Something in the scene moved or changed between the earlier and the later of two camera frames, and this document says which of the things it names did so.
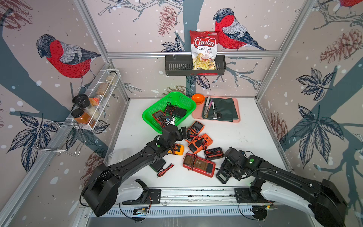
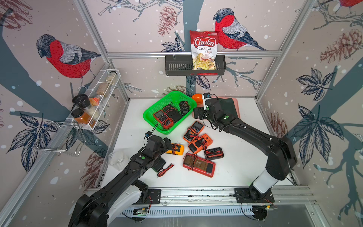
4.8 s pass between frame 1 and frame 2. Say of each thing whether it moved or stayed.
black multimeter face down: moved
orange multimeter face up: stayed
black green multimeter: stayed
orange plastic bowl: stayed
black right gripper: moved
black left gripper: moved
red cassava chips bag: stayed
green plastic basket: stayed
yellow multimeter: stayed
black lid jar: stayed
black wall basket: stayed
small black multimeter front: moved
